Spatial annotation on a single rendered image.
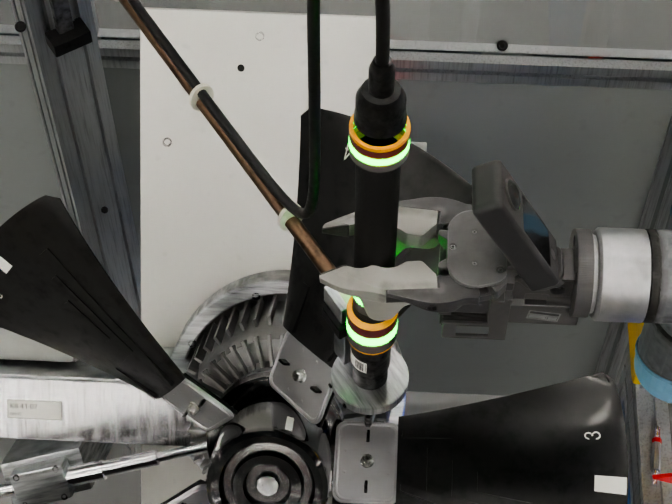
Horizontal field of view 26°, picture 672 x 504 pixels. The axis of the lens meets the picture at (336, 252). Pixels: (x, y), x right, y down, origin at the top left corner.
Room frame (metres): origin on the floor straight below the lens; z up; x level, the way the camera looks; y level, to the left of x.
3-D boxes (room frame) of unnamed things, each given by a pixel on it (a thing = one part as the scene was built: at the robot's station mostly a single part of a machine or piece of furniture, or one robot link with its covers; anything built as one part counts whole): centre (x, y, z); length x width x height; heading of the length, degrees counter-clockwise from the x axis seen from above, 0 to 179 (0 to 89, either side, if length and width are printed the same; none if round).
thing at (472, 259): (0.64, -0.14, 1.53); 0.12 x 0.08 x 0.09; 87
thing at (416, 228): (0.68, -0.04, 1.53); 0.09 x 0.03 x 0.06; 77
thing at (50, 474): (0.67, 0.31, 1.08); 0.07 x 0.04 x 0.06; 97
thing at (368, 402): (0.65, -0.03, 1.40); 0.09 x 0.07 x 0.10; 32
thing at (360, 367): (0.64, -0.03, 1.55); 0.04 x 0.04 x 0.46
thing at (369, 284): (0.62, -0.03, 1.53); 0.09 x 0.03 x 0.06; 97
